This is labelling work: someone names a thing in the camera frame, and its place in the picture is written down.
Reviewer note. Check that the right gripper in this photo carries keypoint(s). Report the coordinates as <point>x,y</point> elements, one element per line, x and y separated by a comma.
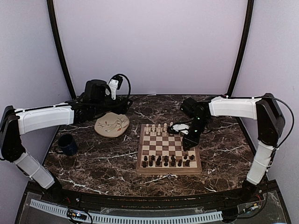
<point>192,141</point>

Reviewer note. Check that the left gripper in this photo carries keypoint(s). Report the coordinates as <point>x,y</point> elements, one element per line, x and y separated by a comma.
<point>121,107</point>

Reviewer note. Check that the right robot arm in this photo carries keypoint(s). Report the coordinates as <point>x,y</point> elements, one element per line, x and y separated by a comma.
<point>274,119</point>

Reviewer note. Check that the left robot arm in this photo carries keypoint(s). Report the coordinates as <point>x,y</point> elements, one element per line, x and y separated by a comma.
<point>17,122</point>

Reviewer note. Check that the wooden chess board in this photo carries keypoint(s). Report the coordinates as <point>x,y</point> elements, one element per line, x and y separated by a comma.
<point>158,144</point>

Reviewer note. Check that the cream decorated ceramic plate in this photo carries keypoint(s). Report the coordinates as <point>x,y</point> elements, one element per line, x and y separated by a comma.
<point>111,125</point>

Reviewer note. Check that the dark blue mug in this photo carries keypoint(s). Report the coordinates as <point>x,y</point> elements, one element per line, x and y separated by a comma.
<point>67,145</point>

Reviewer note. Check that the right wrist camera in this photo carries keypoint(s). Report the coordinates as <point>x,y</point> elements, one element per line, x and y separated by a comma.
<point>180,128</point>

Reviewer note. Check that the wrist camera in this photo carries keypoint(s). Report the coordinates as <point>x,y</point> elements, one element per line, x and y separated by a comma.
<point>114,85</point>
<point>180,128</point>

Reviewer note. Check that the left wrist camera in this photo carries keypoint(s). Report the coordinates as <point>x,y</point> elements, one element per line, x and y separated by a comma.
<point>114,85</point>

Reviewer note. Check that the black front rail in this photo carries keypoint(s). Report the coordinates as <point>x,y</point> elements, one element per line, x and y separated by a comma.
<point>95,201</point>

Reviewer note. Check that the left black frame post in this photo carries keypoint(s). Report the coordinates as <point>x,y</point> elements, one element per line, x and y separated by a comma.
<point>59,47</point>

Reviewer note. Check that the black frame post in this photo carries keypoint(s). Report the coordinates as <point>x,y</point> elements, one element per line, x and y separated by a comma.
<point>242,47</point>
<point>59,47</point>

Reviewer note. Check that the white slotted cable duct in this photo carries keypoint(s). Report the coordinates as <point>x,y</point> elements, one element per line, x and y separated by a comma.
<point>117,216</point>

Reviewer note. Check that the right black frame post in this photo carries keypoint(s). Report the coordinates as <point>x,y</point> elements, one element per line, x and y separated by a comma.
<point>242,47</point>

